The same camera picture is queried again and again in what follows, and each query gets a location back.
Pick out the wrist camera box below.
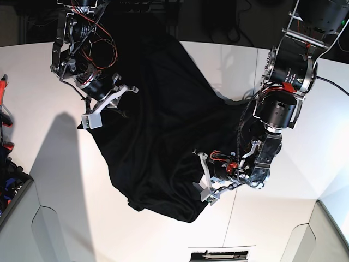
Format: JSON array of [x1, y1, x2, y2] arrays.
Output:
[[200, 187, 219, 206], [81, 112, 103, 129]]

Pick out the red orange hand tool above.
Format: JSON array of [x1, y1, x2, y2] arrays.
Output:
[[1, 74, 14, 151]]

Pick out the grey bin with clutter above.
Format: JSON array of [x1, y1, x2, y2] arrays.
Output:
[[1, 147, 34, 229]]

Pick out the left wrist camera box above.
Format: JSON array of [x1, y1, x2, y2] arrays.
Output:
[[200, 187, 219, 206]]

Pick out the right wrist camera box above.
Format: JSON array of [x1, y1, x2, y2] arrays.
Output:
[[81, 112, 103, 129]]

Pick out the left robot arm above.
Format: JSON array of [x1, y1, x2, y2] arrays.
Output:
[[198, 1, 348, 203]]

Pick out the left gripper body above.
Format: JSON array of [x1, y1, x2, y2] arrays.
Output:
[[193, 149, 242, 195]]

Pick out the printed paper sheet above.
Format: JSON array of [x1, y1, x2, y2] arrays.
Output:
[[189, 246, 256, 262]]

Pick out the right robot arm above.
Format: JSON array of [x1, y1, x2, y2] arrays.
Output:
[[50, 1, 140, 118]]

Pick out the black t-shirt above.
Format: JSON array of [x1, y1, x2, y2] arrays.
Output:
[[90, 11, 246, 223]]

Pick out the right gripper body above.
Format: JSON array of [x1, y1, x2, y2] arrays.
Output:
[[84, 73, 139, 116]]

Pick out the grey right table bracket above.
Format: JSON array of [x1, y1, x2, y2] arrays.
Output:
[[281, 200, 348, 262]]

